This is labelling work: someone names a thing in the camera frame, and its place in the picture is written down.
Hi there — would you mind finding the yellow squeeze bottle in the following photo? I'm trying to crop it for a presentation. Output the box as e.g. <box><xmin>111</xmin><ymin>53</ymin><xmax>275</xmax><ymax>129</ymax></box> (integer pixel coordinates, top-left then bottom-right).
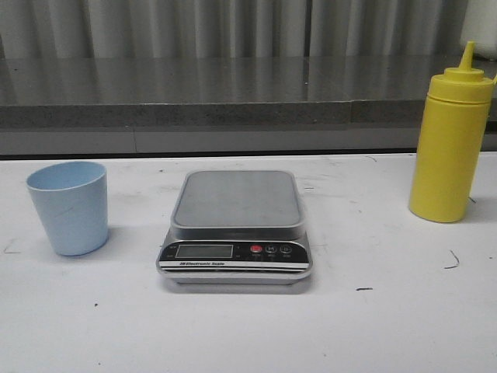
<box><xmin>408</xmin><ymin>40</ymin><xmax>496</xmax><ymax>223</ymax></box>

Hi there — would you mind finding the white container on counter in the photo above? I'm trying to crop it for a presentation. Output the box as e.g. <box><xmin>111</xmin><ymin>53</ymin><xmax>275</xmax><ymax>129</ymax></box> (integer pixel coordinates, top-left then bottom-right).
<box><xmin>460</xmin><ymin>0</ymin><xmax>497</xmax><ymax>61</ymax></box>

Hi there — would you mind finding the stainless steel back counter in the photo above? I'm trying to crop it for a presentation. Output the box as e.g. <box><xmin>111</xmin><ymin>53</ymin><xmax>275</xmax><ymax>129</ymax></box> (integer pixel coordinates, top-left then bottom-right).
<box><xmin>0</xmin><ymin>54</ymin><xmax>497</xmax><ymax>157</ymax></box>

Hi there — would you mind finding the light blue plastic cup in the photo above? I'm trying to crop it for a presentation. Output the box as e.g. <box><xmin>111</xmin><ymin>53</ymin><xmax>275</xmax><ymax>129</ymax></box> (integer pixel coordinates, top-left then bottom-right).
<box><xmin>26</xmin><ymin>161</ymin><xmax>109</xmax><ymax>256</ymax></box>

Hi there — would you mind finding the silver electronic kitchen scale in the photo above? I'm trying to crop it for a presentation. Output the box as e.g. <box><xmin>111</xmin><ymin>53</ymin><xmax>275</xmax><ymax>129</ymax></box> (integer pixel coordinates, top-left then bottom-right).
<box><xmin>156</xmin><ymin>170</ymin><xmax>313</xmax><ymax>285</ymax></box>

